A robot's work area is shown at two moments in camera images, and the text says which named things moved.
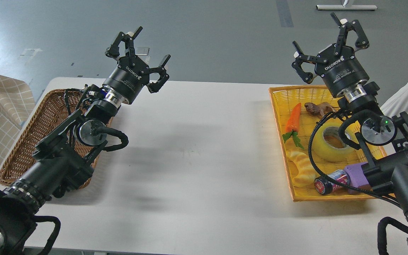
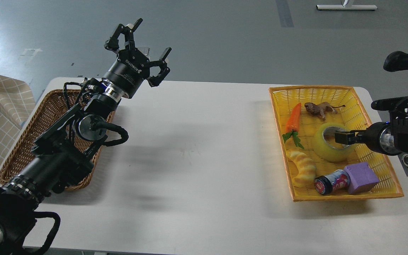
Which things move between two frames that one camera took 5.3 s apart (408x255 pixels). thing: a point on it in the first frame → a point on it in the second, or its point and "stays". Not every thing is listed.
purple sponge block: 358,179 stays
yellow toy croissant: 306,175 stays
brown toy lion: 322,108 stays
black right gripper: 337,64 → 380,136
